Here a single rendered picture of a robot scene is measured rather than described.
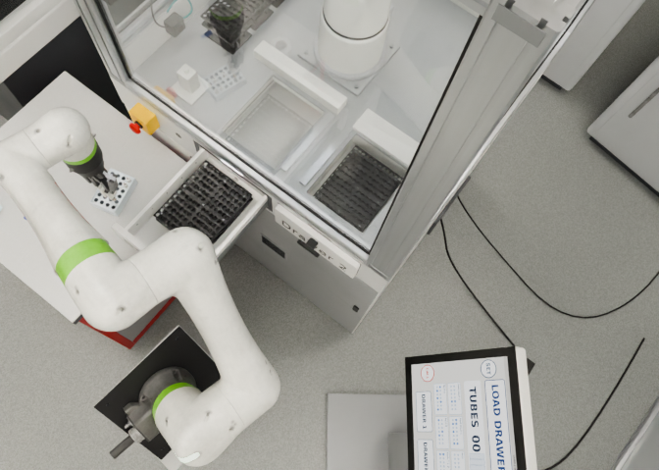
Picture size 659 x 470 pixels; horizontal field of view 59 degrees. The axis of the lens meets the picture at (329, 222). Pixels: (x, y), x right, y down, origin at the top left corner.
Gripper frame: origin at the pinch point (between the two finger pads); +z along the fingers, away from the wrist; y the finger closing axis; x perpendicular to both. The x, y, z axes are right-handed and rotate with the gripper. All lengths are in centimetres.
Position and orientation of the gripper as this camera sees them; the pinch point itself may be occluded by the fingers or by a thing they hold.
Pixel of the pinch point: (107, 189)
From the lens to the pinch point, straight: 179.2
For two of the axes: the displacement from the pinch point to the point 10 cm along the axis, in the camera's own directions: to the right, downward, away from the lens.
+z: -0.7, 3.4, 9.4
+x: -3.8, 8.6, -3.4
